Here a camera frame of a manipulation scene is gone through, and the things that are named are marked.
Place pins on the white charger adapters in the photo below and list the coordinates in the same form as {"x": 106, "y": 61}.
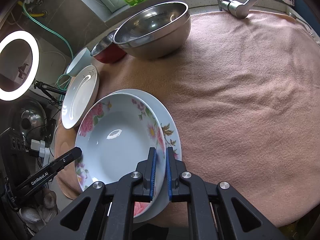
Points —
{"x": 39, "y": 149}

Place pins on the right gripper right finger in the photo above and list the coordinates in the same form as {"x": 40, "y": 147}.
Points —
{"x": 215, "y": 211}

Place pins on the white ring light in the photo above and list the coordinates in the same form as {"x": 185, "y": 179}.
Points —
{"x": 27, "y": 37}

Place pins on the light blue ceramic bowl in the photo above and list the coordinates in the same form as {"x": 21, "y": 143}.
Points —
{"x": 81, "y": 60}

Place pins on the white plate gold leaf pattern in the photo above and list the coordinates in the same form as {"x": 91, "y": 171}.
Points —
{"x": 80, "y": 97}

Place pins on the white gloved left hand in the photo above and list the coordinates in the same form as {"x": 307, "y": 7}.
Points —
{"x": 40, "y": 215}

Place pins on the red steel bowl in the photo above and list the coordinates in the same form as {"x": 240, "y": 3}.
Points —
{"x": 106, "y": 51}

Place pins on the pink towel mat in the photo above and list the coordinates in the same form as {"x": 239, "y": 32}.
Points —
{"x": 244, "y": 95}

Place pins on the chrome kitchen faucet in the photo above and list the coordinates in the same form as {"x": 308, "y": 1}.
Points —
{"x": 236, "y": 8}

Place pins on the plate with pink roses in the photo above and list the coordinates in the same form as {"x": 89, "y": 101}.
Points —
{"x": 115, "y": 135}

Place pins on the large stainless steel bowl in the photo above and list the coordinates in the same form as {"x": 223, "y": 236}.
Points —
{"x": 155, "y": 31}

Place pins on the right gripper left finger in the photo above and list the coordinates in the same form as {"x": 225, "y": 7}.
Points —
{"x": 105, "y": 211}

